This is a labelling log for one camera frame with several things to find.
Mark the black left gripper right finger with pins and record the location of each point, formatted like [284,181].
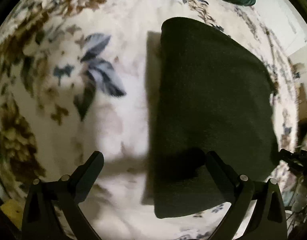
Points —
[268,220]

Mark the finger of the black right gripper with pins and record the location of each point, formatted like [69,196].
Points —
[296,161]

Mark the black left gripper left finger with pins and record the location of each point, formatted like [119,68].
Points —
[39,217]

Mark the black cloth garment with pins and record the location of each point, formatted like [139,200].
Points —
[210,118]

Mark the floral white bed blanket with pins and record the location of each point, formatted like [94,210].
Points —
[82,75]

